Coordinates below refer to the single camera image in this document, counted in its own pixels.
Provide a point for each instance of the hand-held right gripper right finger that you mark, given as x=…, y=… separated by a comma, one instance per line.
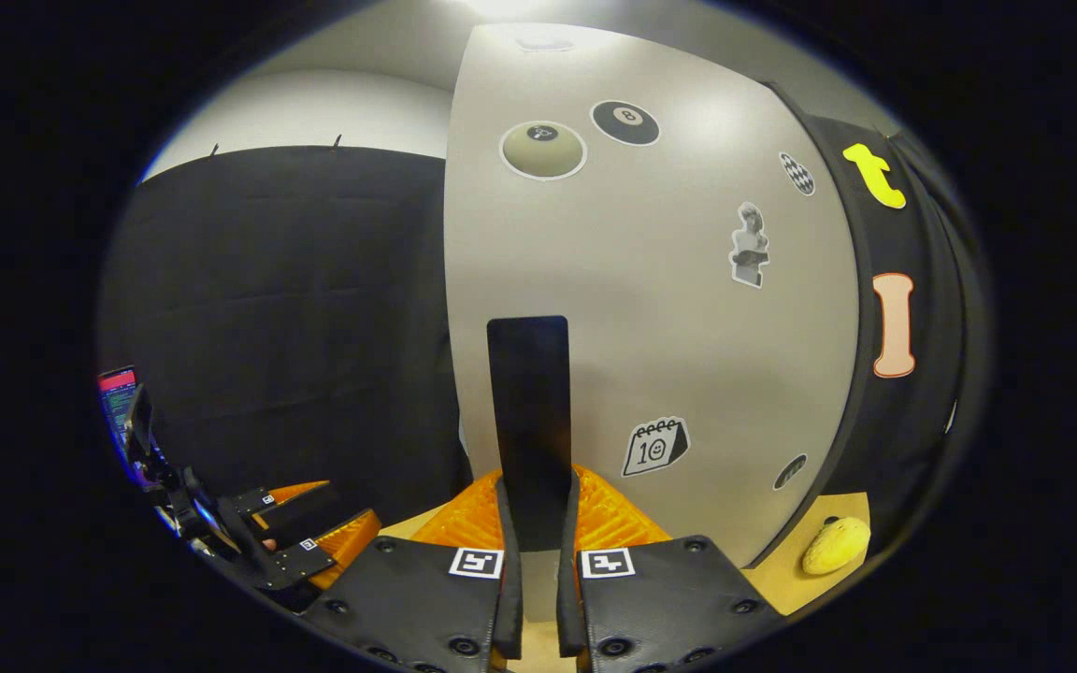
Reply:
x=569, y=608

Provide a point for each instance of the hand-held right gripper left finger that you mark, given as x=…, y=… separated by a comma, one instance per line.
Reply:
x=509, y=598

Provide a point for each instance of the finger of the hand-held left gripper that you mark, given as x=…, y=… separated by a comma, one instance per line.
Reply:
x=347, y=542
x=300, y=490

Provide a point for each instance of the light grey cabinet door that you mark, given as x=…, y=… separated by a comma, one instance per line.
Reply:
x=669, y=308

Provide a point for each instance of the smartphone with lit screen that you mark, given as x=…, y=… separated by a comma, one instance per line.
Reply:
x=116, y=402

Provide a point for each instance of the black backdrop cloth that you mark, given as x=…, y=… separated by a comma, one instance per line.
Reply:
x=295, y=308

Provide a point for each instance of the pale yellow lumpy object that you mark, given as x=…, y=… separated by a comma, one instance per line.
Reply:
x=836, y=547

